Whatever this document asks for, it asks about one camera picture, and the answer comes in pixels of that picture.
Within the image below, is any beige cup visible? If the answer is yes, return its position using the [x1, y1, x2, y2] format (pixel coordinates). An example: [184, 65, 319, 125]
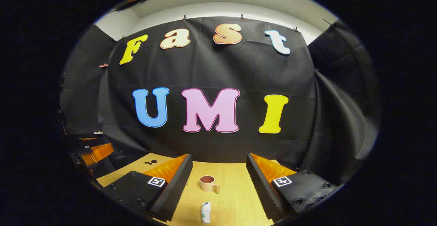
[200, 175, 220, 194]

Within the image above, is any white toothpaste tube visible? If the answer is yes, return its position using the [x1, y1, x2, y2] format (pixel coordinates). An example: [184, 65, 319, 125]
[201, 202, 211, 224]

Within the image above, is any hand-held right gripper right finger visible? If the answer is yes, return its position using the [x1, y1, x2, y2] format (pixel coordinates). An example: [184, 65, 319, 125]
[246, 153, 338, 221]

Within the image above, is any black backdrop cloth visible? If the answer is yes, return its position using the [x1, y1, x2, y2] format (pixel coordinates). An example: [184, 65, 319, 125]
[60, 16, 379, 185]

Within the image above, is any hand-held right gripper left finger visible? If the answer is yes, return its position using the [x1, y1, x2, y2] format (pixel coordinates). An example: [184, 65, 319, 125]
[102, 154, 193, 222]

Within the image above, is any wooden desktop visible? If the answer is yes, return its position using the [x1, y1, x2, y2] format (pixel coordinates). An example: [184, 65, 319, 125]
[97, 153, 294, 226]

